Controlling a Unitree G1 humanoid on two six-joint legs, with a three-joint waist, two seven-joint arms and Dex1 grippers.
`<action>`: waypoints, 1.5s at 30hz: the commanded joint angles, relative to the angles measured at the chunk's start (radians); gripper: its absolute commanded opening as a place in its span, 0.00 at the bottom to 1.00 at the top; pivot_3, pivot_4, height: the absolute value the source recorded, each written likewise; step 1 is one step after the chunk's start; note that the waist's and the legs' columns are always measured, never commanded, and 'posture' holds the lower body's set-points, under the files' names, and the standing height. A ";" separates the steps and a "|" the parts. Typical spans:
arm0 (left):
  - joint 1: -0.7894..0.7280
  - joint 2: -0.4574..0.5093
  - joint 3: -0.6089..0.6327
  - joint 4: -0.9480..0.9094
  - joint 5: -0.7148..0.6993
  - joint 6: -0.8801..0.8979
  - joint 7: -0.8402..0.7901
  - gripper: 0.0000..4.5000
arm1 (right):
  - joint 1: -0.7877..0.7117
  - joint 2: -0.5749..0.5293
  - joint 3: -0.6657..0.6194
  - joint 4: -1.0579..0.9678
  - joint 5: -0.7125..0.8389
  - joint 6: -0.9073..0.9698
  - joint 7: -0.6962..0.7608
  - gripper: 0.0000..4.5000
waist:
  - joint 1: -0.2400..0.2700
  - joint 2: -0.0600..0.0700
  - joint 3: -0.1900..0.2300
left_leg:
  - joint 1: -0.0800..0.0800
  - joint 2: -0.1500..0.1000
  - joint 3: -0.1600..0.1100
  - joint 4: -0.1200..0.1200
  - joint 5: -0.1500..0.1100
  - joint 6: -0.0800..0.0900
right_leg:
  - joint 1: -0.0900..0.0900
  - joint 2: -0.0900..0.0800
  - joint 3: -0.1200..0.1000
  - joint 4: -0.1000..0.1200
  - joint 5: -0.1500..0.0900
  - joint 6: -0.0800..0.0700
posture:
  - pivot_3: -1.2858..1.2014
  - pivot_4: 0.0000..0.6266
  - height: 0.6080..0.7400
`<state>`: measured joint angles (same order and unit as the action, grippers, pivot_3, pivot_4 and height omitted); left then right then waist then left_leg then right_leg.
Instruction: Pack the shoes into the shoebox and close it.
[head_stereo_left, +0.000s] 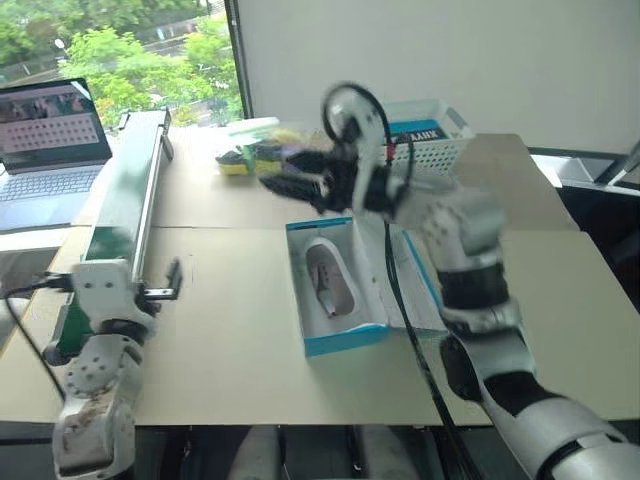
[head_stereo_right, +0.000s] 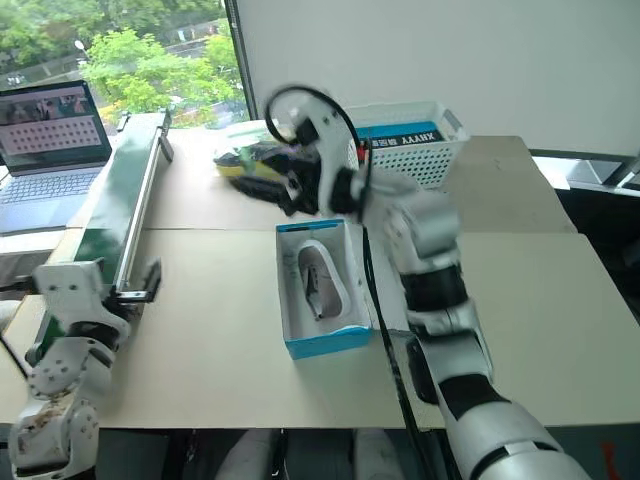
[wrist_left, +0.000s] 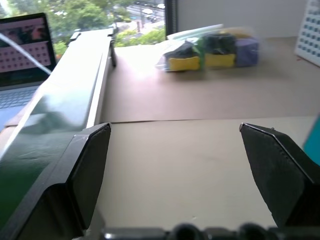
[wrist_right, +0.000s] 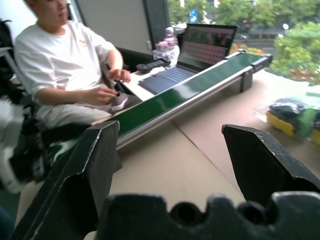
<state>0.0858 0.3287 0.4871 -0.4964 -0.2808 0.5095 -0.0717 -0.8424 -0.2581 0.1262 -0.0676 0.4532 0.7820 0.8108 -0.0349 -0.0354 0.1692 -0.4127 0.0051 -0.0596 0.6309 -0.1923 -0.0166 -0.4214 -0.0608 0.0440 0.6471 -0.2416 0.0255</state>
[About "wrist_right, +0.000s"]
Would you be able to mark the clear plastic bag with cloths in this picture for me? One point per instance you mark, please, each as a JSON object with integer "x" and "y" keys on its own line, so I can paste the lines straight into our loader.
{"x": 292, "y": 117}

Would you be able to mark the grey shoe with white sole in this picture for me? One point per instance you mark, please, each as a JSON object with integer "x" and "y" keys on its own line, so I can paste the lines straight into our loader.
{"x": 119, "y": 101}

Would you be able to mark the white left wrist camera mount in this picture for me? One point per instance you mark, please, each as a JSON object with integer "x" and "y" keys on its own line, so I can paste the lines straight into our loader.
{"x": 10, "y": 150}

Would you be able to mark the person in white t-shirt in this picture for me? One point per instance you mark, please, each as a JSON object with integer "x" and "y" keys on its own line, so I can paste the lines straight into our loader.
{"x": 57, "y": 57}

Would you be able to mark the black office chair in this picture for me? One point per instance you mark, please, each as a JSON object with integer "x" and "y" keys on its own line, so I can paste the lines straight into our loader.
{"x": 6, "y": 50}

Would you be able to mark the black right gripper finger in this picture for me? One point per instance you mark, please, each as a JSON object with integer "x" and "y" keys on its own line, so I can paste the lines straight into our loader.
{"x": 257, "y": 165}

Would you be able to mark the green belt conveyor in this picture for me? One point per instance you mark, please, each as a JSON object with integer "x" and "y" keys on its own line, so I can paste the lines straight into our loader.
{"x": 175, "y": 92}

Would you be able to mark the dark open laptop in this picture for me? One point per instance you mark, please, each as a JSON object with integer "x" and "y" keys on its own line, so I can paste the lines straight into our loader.
{"x": 197, "y": 50}

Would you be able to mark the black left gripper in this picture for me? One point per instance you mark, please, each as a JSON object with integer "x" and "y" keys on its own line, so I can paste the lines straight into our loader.
{"x": 30, "y": 152}

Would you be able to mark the person's left hand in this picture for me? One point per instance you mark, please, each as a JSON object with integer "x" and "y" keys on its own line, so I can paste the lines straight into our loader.
{"x": 121, "y": 75}

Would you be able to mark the person's right hand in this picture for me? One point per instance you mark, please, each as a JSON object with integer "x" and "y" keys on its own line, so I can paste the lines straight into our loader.
{"x": 101, "y": 96}

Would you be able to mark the light side desk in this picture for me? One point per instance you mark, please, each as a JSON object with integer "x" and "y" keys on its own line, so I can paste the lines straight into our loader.
{"x": 136, "y": 82}

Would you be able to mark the black handheld controller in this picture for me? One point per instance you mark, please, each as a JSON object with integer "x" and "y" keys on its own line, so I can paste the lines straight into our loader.
{"x": 153, "y": 65}

